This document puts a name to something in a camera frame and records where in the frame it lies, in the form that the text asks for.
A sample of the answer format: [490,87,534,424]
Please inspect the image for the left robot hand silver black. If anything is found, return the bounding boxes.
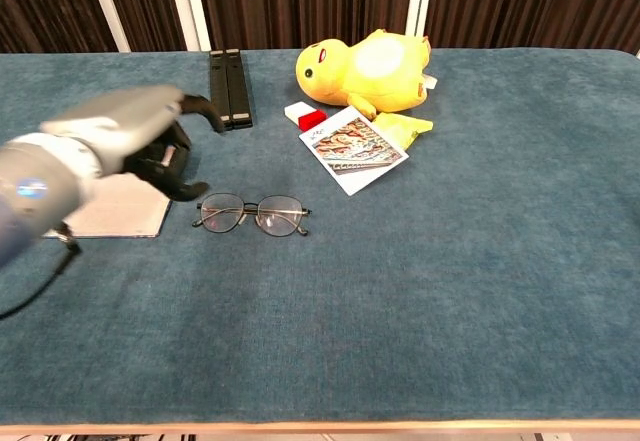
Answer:
[39,85,226,203]

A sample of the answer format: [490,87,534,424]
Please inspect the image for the blue glasses case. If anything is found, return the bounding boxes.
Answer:
[43,175,174,240]

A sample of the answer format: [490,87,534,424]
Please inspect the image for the thin black-framed eyeglasses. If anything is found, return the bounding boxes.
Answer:
[191,192,314,238]

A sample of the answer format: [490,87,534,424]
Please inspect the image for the red and white eraser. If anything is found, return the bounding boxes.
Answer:
[283,101,329,134]

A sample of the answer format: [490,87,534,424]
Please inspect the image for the dark brown curtain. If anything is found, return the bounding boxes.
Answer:
[0,0,640,55]

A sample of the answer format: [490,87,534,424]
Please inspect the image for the illustrated card pack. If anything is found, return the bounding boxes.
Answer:
[298,105,410,197]

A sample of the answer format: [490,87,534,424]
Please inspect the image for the yellow plush toy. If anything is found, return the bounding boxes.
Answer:
[294,28,437,121]

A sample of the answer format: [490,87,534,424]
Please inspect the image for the yellow crumpled wrapper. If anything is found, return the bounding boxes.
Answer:
[372,112,435,151]

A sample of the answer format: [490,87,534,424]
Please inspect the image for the blue table cloth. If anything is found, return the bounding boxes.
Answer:
[0,48,640,425]

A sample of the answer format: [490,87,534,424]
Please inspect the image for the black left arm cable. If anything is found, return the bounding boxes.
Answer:
[0,223,84,320]

